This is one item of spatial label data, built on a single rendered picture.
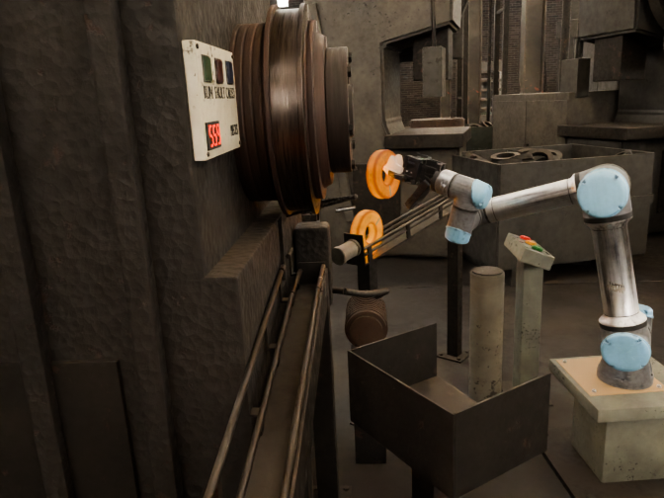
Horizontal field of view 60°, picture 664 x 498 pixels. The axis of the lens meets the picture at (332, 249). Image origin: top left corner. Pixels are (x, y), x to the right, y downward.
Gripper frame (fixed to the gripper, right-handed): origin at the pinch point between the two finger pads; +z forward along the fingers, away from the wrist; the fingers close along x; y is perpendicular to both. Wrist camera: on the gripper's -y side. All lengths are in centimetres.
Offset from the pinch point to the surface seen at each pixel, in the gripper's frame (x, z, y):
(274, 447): 96, -47, -19
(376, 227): -3.6, 0.4, -21.5
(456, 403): 68, -65, -15
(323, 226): 31.8, -3.2, -11.7
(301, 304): 55, -17, -22
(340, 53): 49, -13, 36
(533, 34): -812, 259, 32
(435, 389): 66, -59, -16
